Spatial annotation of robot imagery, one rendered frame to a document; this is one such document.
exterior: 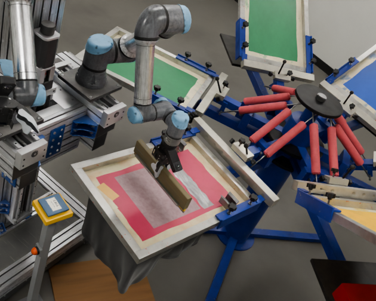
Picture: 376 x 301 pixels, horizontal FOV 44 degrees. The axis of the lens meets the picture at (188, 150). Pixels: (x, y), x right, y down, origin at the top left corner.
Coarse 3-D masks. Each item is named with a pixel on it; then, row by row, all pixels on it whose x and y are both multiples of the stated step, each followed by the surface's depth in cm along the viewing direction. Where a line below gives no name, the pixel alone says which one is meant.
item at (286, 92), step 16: (256, 96) 301; (272, 96) 294; (288, 96) 290; (224, 112) 299; (240, 112) 293; (256, 112) 290; (288, 112) 276; (272, 128) 275; (304, 128) 272; (336, 128) 277; (272, 144) 269; (336, 144) 271; (352, 144) 281; (336, 160) 267; (368, 176) 289
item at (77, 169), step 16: (192, 144) 267; (96, 160) 228; (112, 160) 233; (208, 160) 260; (80, 176) 216; (224, 176) 254; (96, 192) 212; (240, 192) 248; (112, 224) 204; (208, 224) 221; (128, 240) 199; (176, 240) 207; (144, 256) 196
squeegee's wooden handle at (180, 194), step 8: (136, 144) 226; (144, 144) 224; (136, 152) 228; (144, 152) 222; (144, 160) 224; (152, 160) 219; (152, 168) 221; (160, 176) 218; (168, 176) 213; (168, 184) 214; (176, 184) 211; (176, 192) 211; (184, 192) 209; (176, 200) 213; (184, 200) 208; (184, 208) 211
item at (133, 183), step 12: (180, 156) 256; (192, 156) 259; (132, 168) 237; (144, 168) 240; (192, 168) 252; (204, 168) 255; (108, 180) 225; (120, 180) 228; (132, 180) 231; (144, 180) 233; (180, 180) 242; (120, 192) 222; (132, 192) 225; (144, 192) 227; (156, 192) 230; (120, 204) 217
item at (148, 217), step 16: (208, 176) 252; (160, 192) 231; (208, 192) 242; (224, 192) 247; (128, 208) 216; (144, 208) 220; (160, 208) 223; (176, 208) 226; (192, 208) 230; (208, 208) 234; (144, 224) 213; (160, 224) 216; (176, 224) 219; (144, 240) 206
